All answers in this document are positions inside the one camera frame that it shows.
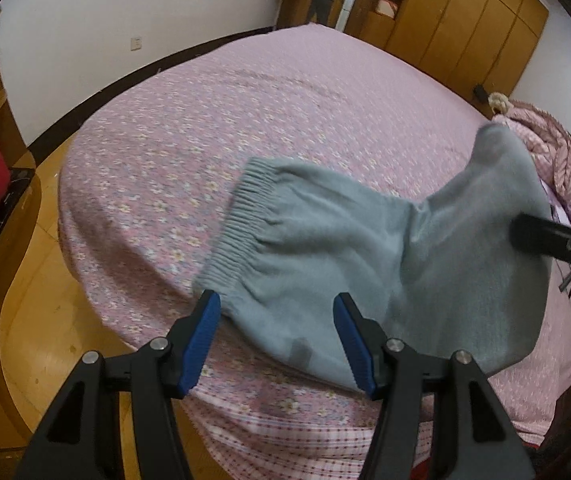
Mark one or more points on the wooden wardrobe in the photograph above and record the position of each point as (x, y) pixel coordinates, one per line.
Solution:
(474, 47)

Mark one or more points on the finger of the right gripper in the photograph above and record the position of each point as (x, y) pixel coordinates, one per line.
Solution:
(539, 236)

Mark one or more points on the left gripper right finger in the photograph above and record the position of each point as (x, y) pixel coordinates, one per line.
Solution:
(472, 438)

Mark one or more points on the pink floral bed sheet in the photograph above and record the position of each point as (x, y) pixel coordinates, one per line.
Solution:
(146, 181)

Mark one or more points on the grey-green knit pants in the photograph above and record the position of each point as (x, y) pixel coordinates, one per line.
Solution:
(439, 274)

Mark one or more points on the pink quilted blanket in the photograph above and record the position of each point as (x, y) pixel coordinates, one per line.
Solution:
(548, 142)

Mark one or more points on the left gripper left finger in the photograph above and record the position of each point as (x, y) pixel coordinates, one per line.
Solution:
(79, 436)

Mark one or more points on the plush toy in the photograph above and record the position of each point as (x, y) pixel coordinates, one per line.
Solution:
(499, 103)

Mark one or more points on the white wall socket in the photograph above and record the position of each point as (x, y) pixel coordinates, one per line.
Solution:
(135, 43)

